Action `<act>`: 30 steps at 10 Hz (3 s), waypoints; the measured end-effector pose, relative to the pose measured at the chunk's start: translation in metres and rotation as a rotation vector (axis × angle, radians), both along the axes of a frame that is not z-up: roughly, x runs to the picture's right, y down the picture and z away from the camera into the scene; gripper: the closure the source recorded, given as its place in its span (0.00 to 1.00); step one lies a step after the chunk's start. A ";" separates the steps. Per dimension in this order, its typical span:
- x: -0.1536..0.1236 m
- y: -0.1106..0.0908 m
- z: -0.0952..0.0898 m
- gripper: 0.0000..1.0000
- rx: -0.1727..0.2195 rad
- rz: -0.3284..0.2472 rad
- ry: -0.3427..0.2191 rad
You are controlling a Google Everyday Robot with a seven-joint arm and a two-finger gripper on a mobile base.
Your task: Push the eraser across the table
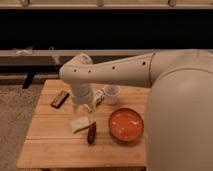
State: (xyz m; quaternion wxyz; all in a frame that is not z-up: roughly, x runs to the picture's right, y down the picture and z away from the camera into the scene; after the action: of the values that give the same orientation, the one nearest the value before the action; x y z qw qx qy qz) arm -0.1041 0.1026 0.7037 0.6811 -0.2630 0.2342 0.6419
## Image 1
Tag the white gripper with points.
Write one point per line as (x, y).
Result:
(82, 99)

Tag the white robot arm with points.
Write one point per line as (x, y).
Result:
(179, 112)

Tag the white sponge block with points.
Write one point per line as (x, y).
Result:
(79, 124)

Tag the small white crumpled object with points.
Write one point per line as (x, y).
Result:
(98, 97)

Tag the dark red sausage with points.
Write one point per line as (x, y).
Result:
(91, 133)

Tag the white plastic cup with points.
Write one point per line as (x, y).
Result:
(111, 93)

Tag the orange bowl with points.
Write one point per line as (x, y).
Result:
(126, 125)

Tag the long beige rail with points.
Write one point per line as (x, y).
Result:
(51, 57)

